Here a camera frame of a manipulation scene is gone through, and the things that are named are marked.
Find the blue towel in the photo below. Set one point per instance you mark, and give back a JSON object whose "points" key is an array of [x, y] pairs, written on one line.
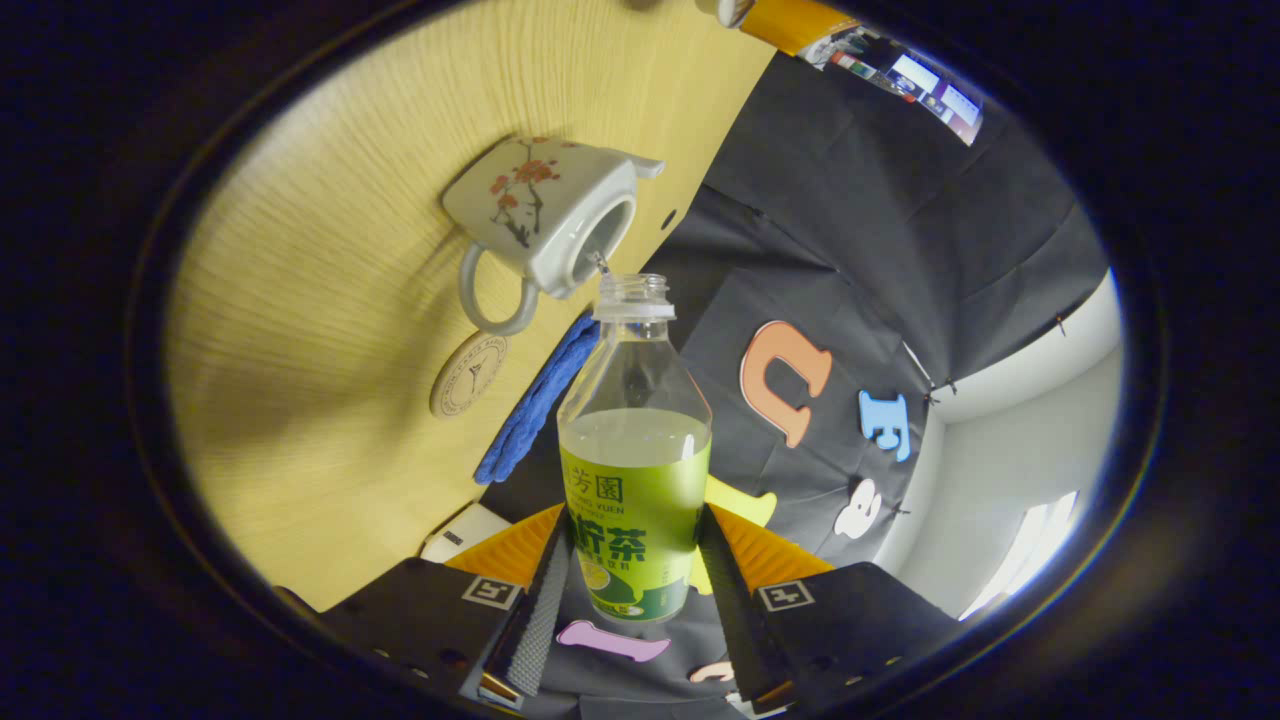
{"points": [[535, 405]]}

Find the white floral teacup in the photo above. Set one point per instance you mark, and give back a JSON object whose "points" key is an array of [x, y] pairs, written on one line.
{"points": [[520, 210]]}

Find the white toaster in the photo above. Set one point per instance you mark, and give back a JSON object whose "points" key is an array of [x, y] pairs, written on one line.
{"points": [[465, 530]]}

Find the black backdrop cloth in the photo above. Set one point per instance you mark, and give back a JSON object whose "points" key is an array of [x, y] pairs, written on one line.
{"points": [[860, 260]]}

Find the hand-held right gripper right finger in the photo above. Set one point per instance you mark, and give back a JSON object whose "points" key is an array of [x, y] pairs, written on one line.
{"points": [[740, 620]]}

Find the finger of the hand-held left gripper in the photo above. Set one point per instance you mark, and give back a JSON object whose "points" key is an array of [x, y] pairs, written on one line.
{"points": [[795, 22]]}

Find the green label water bottle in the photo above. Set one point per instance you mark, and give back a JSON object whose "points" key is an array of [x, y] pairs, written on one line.
{"points": [[634, 500]]}

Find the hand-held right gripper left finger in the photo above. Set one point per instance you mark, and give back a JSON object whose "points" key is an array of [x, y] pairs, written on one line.
{"points": [[535, 620]]}

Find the computer monitor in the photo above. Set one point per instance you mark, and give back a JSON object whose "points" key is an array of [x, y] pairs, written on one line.
{"points": [[915, 85]]}

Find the round beige coaster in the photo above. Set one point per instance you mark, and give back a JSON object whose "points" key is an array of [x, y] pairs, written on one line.
{"points": [[468, 375]]}

